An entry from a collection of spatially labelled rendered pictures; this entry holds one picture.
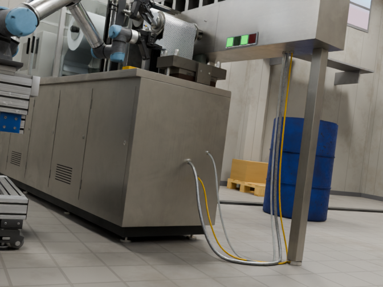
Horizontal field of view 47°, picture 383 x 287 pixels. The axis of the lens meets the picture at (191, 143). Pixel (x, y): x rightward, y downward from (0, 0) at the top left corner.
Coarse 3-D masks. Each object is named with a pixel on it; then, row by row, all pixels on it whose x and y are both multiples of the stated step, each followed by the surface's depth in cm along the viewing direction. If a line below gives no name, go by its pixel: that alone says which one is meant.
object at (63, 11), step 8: (96, 0) 338; (104, 0) 342; (64, 8) 323; (64, 16) 323; (32, 32) 368; (32, 40) 362; (56, 40) 324; (32, 48) 362; (56, 48) 322; (56, 56) 322; (56, 64) 322; (56, 72) 323
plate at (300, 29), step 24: (240, 0) 256; (264, 0) 240; (288, 0) 227; (312, 0) 215; (336, 0) 220; (216, 24) 270; (240, 24) 253; (264, 24) 238; (288, 24) 225; (312, 24) 214; (336, 24) 221; (216, 48) 268; (240, 48) 252; (264, 48) 245; (288, 48) 238; (312, 48) 231; (336, 48) 225
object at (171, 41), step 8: (168, 32) 259; (168, 40) 259; (176, 40) 263; (184, 40) 267; (192, 40) 270; (168, 48) 260; (176, 48) 263; (184, 48) 267; (192, 48) 271; (160, 56) 257; (184, 56) 267; (192, 56) 271
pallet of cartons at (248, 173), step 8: (240, 160) 633; (232, 168) 648; (240, 168) 631; (248, 168) 619; (256, 168) 626; (264, 168) 633; (232, 176) 646; (240, 176) 628; (248, 176) 620; (256, 176) 627; (264, 176) 634; (232, 184) 642; (248, 184) 601; (256, 184) 598; (264, 184) 610; (248, 192) 614; (256, 192) 582
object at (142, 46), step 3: (141, 42) 245; (144, 42) 246; (138, 45) 249; (141, 45) 246; (144, 45) 247; (141, 48) 248; (144, 48) 247; (141, 51) 249; (144, 51) 247; (147, 51) 248; (141, 54) 250; (144, 54) 248; (147, 54) 248; (144, 57) 249; (147, 57) 248
